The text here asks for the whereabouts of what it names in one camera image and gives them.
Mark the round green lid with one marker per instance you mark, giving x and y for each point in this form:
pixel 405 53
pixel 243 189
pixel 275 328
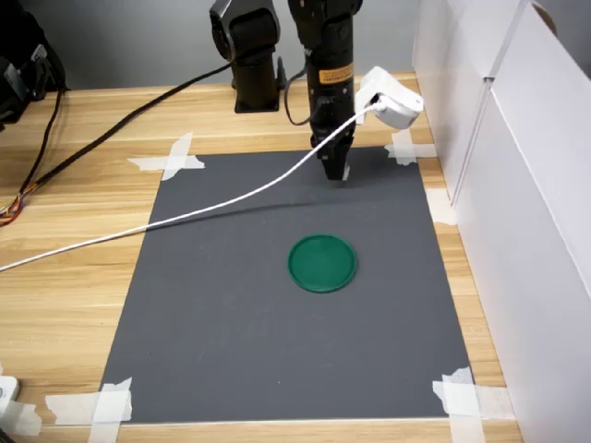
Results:
pixel 322 264

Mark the white camera box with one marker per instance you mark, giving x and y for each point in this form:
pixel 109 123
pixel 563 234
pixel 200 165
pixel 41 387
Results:
pixel 397 101

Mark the white tape piece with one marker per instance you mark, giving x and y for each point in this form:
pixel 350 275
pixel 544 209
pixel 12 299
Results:
pixel 466 401
pixel 104 408
pixel 23 417
pixel 441 205
pixel 408 150
pixel 173 159

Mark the white partition panel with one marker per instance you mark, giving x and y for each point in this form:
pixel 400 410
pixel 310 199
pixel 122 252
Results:
pixel 545 231
pixel 457 69

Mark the black device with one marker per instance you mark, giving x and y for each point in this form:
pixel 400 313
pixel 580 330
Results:
pixel 25 69

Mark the dark grey mat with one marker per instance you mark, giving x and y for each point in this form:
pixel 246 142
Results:
pixel 277 346

